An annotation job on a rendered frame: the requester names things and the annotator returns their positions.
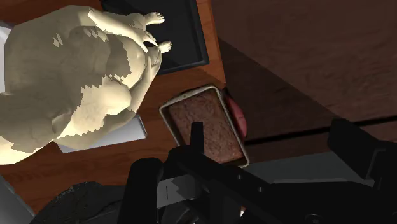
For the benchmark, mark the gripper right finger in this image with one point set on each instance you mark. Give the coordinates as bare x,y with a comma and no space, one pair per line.
356,145

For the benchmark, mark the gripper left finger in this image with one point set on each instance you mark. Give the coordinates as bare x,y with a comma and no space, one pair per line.
197,136

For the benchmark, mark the metal loaf pan with brown bread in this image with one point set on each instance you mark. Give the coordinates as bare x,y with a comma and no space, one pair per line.
204,118

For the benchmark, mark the red round object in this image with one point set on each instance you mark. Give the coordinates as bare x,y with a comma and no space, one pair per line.
237,118

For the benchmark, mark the black flat tray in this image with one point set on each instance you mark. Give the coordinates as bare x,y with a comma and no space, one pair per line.
183,37

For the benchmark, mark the brown wooden table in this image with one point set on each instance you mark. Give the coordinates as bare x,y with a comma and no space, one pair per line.
93,167

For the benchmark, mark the dark grey lumpy object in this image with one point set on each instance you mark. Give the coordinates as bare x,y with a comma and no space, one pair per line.
80,201

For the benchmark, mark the cream animal figure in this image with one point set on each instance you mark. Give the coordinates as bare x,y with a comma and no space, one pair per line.
46,77

